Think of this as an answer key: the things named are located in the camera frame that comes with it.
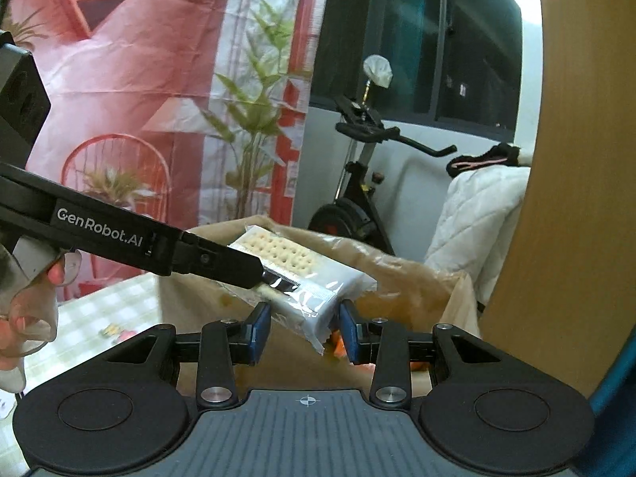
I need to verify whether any teal curtain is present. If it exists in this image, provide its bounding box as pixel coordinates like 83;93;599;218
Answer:
589;348;636;477

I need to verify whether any white quilted blanket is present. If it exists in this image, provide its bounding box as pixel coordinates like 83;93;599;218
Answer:
423;161;532;314

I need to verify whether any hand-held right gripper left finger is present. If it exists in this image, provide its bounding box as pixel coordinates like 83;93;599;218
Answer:
105;302;272;409

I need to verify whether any clear cracker packet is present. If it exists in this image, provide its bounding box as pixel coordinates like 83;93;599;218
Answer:
227;225;378;357

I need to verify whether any wooden panel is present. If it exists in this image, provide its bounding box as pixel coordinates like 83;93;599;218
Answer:
479;0;636;398

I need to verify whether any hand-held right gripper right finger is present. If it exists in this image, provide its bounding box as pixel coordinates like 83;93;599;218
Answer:
339;299;512;405

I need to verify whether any person's left hand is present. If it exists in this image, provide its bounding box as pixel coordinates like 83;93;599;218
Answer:
0;236;83;393

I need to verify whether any brown paper bag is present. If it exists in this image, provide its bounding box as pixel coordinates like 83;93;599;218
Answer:
156;213;483;398

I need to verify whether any pole with white cover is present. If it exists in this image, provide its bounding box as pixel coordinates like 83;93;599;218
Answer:
363;54;393;110

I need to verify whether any black exercise bike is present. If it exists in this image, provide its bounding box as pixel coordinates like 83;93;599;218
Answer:
307;94;458;256

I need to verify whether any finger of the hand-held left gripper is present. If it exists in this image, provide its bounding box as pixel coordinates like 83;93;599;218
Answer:
171;231;264;290

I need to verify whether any red printed backdrop cloth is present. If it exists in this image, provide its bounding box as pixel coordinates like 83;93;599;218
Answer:
0;0;333;304

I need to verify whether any orange snack packet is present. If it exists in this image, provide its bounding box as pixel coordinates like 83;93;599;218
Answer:
332;330;433;372

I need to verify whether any dark glass window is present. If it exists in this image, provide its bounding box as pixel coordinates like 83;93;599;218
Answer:
310;0;540;142

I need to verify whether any black and pink garment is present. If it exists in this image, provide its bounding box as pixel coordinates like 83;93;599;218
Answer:
446;143;522;177

